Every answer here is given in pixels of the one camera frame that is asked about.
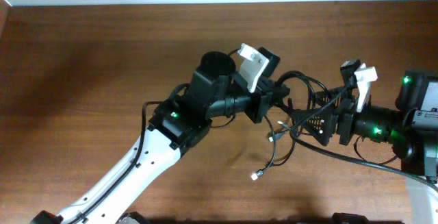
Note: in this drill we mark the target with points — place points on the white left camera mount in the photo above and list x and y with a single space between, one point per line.
253 65

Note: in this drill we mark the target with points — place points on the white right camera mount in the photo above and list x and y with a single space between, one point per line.
364 77

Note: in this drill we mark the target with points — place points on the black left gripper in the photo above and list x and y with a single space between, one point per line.
264 96

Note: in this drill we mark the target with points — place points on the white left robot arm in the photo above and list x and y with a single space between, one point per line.
217 88

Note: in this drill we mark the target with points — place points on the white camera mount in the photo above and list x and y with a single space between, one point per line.
364 77
253 65

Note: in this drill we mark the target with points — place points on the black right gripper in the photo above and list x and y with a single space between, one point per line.
344 124

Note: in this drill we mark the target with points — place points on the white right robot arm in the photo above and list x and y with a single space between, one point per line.
410 129

